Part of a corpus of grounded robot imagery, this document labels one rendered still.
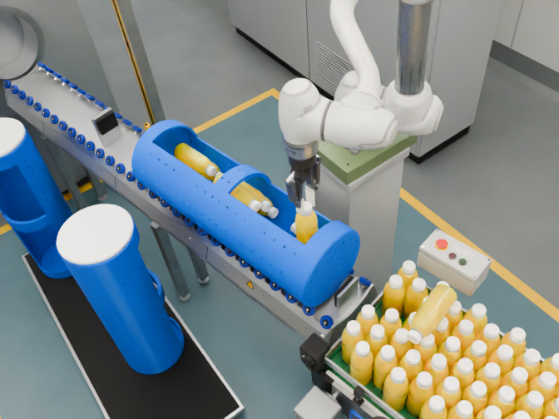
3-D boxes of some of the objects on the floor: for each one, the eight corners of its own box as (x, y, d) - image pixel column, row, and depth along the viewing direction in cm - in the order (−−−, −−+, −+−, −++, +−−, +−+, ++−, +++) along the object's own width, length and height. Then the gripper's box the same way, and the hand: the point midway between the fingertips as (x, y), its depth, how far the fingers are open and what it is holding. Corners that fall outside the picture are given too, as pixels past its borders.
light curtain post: (188, 209, 347) (100, -76, 219) (194, 214, 344) (108, -72, 216) (180, 214, 344) (86, -70, 217) (186, 219, 341) (95, -66, 214)
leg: (104, 193, 362) (68, 117, 315) (109, 197, 359) (74, 121, 312) (96, 198, 359) (60, 123, 312) (101, 202, 357) (65, 127, 310)
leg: (204, 273, 313) (180, 199, 266) (211, 279, 311) (188, 204, 264) (196, 280, 311) (170, 205, 264) (203, 286, 308) (179, 211, 261)
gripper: (311, 128, 154) (314, 187, 172) (269, 161, 147) (277, 219, 164) (333, 139, 150) (333, 198, 168) (290, 174, 143) (296, 232, 161)
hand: (304, 201), depth 164 cm, fingers closed on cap, 4 cm apart
